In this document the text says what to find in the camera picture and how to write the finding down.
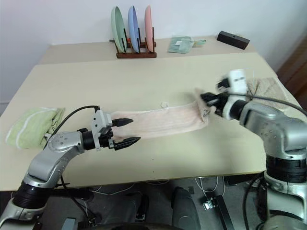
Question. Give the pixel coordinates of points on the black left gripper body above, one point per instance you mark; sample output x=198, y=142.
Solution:
x=106, y=139

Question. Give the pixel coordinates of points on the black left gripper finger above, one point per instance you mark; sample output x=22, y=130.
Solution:
x=123, y=122
x=127, y=142

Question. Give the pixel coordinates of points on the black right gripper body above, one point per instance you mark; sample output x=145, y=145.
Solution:
x=221, y=105

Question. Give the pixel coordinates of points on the pink towel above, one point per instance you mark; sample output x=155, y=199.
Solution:
x=163, y=122

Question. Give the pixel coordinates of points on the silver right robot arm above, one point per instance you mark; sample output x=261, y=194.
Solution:
x=266, y=124

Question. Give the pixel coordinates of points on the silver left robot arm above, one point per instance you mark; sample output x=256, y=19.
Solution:
x=43, y=163

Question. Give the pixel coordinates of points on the beige towel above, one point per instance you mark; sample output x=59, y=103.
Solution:
x=266, y=88

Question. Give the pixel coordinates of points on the folded green towel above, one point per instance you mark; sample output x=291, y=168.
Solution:
x=31, y=128

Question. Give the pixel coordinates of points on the small light green object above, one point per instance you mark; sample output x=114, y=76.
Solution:
x=200, y=43

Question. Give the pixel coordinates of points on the folded pale green cloth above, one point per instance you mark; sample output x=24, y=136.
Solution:
x=180, y=45

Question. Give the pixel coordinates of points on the black rectangular box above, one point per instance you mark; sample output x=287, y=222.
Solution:
x=233, y=39

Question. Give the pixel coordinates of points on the brown wooden dish rack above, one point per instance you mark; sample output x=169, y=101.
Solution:
x=136, y=55

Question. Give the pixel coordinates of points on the dark rounded shape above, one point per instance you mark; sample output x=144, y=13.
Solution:
x=184, y=208

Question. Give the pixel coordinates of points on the pink plate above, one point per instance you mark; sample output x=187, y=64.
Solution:
x=148, y=28

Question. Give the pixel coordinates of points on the green plate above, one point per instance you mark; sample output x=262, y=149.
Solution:
x=117, y=28

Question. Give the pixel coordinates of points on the blue plate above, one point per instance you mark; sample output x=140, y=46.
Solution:
x=133, y=28

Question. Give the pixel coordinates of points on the black metal table leg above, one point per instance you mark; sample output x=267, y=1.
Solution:
x=220, y=210

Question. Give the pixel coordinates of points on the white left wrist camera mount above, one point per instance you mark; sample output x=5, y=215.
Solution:
x=99, y=119

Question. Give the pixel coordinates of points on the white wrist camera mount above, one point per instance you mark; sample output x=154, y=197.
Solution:
x=99, y=119
x=237, y=80

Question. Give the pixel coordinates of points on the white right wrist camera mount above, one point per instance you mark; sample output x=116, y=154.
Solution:
x=237, y=80

